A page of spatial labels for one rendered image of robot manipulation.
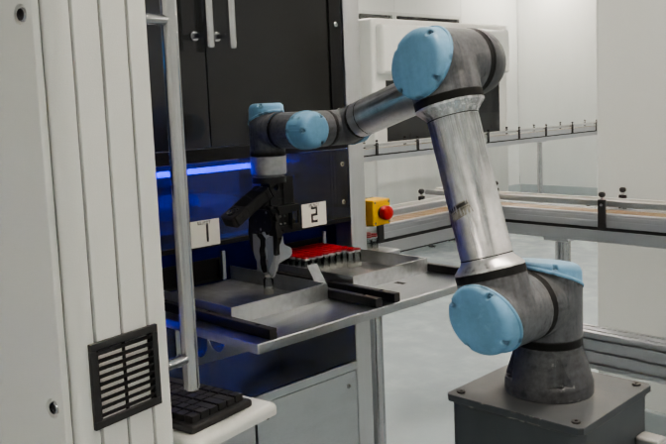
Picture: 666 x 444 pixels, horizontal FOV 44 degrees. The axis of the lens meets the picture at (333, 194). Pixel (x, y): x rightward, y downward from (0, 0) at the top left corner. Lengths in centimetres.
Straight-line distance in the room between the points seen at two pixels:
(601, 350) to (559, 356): 130
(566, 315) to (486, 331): 17
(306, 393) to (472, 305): 94
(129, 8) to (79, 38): 9
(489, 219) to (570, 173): 960
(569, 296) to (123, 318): 72
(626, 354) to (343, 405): 92
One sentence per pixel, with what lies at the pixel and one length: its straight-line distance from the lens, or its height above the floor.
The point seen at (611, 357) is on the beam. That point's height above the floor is 48.
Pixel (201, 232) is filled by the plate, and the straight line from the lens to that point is 188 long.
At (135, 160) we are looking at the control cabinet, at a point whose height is 124.
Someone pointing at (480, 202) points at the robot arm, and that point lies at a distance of 132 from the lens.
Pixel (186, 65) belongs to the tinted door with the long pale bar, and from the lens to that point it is 187.
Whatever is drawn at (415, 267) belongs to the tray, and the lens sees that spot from 200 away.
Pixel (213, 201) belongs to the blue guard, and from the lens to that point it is 189.
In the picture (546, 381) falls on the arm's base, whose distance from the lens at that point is 145.
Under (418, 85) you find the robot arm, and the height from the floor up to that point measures 132.
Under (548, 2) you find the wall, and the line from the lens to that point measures 1106.
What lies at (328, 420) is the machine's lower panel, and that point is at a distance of 225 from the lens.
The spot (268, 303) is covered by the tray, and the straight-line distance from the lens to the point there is 168.
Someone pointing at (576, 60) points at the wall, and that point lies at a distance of 1082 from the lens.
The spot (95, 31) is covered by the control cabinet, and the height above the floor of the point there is 141.
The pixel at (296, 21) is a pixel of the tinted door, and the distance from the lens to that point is 208.
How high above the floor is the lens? 131
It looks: 6 degrees down
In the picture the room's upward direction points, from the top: 2 degrees counter-clockwise
